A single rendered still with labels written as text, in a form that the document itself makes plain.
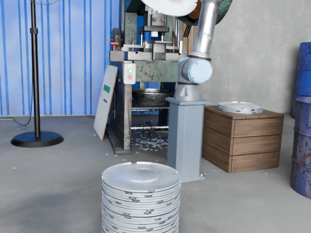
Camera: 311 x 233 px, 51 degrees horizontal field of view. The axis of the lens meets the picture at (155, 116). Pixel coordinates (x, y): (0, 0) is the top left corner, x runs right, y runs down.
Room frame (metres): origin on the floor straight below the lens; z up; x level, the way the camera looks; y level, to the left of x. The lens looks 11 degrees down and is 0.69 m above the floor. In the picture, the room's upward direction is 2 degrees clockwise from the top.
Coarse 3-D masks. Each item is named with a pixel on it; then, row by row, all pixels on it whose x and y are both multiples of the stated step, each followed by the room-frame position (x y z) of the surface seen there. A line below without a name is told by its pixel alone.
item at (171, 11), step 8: (144, 0) 1.26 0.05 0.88; (152, 0) 1.28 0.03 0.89; (160, 0) 1.29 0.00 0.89; (168, 0) 1.31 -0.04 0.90; (176, 0) 1.33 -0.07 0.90; (184, 0) 1.35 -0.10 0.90; (152, 8) 1.25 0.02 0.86; (168, 8) 1.29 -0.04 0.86; (176, 8) 1.31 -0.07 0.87; (184, 8) 1.32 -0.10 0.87; (192, 8) 1.34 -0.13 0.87; (176, 16) 1.28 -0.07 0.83
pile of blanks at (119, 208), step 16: (112, 192) 1.03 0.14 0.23; (128, 192) 1.01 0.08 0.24; (160, 192) 1.01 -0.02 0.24; (176, 192) 1.07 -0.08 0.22; (112, 208) 1.03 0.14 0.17; (128, 208) 1.01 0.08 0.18; (144, 208) 0.99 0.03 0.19; (160, 208) 1.01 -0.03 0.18; (176, 208) 1.07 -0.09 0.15; (112, 224) 1.02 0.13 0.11; (128, 224) 1.00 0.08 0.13; (144, 224) 1.01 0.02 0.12; (160, 224) 1.01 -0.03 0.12; (176, 224) 1.08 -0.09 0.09
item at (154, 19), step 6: (150, 12) 2.42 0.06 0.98; (156, 12) 2.44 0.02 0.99; (144, 18) 2.51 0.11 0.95; (150, 18) 2.43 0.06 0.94; (156, 18) 2.41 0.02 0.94; (162, 18) 2.41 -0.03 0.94; (144, 24) 2.51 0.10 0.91; (150, 24) 2.43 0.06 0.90; (156, 24) 2.41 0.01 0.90; (162, 24) 2.43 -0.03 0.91
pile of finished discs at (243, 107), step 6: (222, 102) 2.21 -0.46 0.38; (228, 102) 2.24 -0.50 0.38; (234, 102) 2.25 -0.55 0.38; (222, 108) 2.04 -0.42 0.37; (228, 108) 2.00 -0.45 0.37; (234, 108) 1.98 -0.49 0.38; (240, 108) 1.99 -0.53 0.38; (246, 108) 1.96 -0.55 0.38; (252, 108) 1.97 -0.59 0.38; (258, 108) 1.99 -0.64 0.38
